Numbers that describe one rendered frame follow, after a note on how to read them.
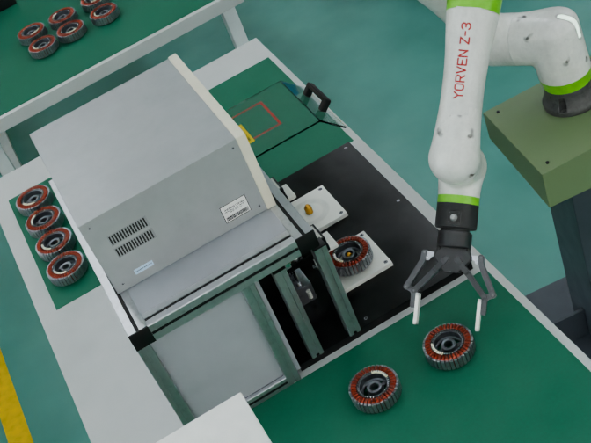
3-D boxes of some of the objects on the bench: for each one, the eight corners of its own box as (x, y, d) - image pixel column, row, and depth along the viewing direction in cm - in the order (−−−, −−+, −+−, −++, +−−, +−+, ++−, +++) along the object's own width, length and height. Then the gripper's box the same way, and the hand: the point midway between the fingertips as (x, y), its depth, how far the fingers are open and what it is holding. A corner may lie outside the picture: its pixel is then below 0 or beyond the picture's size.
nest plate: (364, 234, 276) (363, 230, 276) (393, 265, 265) (392, 261, 264) (313, 264, 274) (312, 260, 274) (340, 296, 263) (339, 293, 262)
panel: (200, 222, 301) (157, 140, 282) (301, 367, 250) (257, 278, 231) (197, 225, 301) (154, 141, 282) (296, 370, 250) (252, 280, 231)
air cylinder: (304, 280, 271) (297, 265, 267) (317, 297, 265) (310, 281, 262) (287, 291, 270) (280, 275, 267) (299, 308, 264) (292, 293, 261)
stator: (455, 324, 248) (451, 313, 246) (486, 350, 240) (483, 339, 237) (416, 352, 245) (412, 342, 243) (446, 380, 237) (442, 369, 235)
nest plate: (323, 188, 295) (322, 185, 294) (348, 215, 283) (346, 212, 283) (274, 215, 293) (273, 212, 292) (298, 244, 281) (296, 241, 281)
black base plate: (350, 147, 308) (348, 141, 306) (473, 268, 259) (471, 262, 258) (204, 230, 301) (201, 225, 300) (302, 371, 252) (298, 365, 251)
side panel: (295, 371, 253) (249, 275, 233) (301, 379, 251) (254, 283, 230) (190, 434, 249) (133, 343, 229) (194, 443, 247) (137, 352, 227)
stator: (387, 420, 234) (382, 410, 232) (343, 407, 241) (339, 396, 238) (411, 381, 240) (406, 370, 238) (368, 368, 246) (363, 358, 244)
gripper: (397, 224, 243) (387, 321, 242) (511, 234, 236) (501, 334, 235) (402, 227, 250) (393, 321, 249) (514, 236, 243) (505, 333, 242)
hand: (446, 323), depth 242 cm, fingers open, 13 cm apart
